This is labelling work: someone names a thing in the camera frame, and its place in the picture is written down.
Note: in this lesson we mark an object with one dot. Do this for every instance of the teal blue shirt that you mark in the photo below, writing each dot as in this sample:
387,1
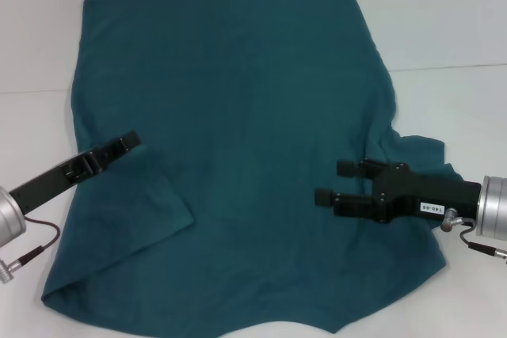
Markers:
245,96

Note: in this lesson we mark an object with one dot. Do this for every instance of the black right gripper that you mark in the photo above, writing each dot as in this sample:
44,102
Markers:
435,195

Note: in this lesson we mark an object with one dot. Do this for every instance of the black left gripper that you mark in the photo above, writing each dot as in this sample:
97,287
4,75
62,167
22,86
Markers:
51,183

